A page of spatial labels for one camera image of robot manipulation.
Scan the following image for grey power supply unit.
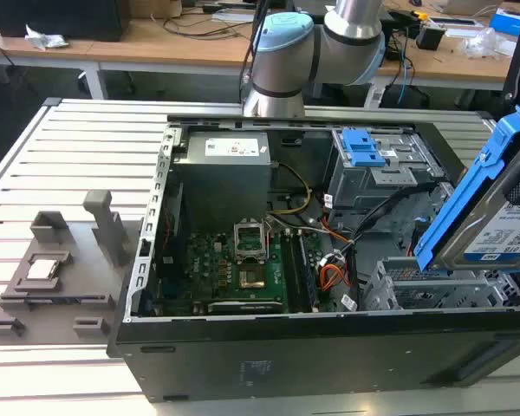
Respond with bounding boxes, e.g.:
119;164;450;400
172;131;273;223

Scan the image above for black RAM stick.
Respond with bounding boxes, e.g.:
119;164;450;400
296;231;321;311

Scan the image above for blue cardboard box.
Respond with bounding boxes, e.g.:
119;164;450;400
488;6;520;36

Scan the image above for crumpled white paper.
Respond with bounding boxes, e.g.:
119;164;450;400
23;23;69;51

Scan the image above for silver CPU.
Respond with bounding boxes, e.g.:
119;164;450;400
25;258;62;281

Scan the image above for thin black desk cable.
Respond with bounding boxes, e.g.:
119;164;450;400
161;11;255;43

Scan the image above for blue plastic drive latch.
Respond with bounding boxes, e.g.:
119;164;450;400
341;128;387;169

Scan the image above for black computer box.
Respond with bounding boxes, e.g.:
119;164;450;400
0;0;132;43

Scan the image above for orange wire bundle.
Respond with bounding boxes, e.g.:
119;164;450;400
317;263;353;305

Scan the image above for grey metal drive cage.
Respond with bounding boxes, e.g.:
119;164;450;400
323;127;456;235

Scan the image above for metal socket cover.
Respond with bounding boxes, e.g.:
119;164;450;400
232;219;270;263

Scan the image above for grey parts rack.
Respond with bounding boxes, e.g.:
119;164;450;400
0;189;143;347

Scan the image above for green motherboard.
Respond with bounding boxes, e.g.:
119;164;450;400
154;224;330;316

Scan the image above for yellow and black wire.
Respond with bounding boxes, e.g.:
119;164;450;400
270;161;314;216

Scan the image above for black RAM slot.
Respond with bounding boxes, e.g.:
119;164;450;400
280;232;302;313

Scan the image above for grey metal disk bay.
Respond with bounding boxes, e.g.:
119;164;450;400
361;255;520;311

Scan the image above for wooden desk with white legs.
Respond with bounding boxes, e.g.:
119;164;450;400
0;16;261;101

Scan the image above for hard disk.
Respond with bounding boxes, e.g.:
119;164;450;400
413;105;520;275

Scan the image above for wooden desk with clutter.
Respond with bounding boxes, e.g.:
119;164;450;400
372;6;520;94

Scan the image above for black cable bundle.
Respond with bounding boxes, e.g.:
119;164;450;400
344;184;439;301

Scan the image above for clear plastic bag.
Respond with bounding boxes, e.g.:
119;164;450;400
460;25;516;61

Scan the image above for CPU socket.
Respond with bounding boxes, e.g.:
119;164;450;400
237;266;268;290

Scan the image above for small black box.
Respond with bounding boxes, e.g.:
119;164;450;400
415;25;446;51

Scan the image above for black PC case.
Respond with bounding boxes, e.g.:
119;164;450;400
107;113;520;404

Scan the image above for black cables behind arm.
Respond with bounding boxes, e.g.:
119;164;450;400
241;0;273;103

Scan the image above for black graphics card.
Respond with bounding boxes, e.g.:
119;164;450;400
206;299;283;315

